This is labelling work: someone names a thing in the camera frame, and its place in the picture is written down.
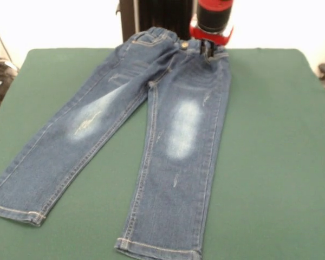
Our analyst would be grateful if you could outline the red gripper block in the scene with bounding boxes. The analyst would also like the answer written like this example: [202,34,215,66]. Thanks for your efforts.
[188,15,234,58]

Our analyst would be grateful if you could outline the blue denim jeans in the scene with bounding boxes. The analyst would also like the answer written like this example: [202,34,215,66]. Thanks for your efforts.
[0,26,232,260]

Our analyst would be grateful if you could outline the dark green table cloth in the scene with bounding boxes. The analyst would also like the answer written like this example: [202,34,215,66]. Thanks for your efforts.
[0,47,325,260]

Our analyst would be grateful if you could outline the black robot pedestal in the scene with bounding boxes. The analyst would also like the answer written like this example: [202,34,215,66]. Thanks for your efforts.
[115,0,201,44]

